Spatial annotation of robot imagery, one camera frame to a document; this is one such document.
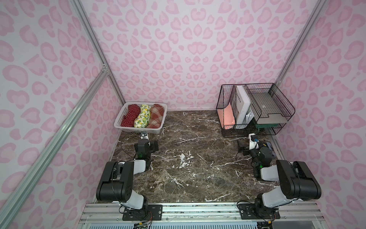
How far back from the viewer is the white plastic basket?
3.36 feet

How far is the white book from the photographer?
0.92m

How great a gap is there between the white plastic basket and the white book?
522mm
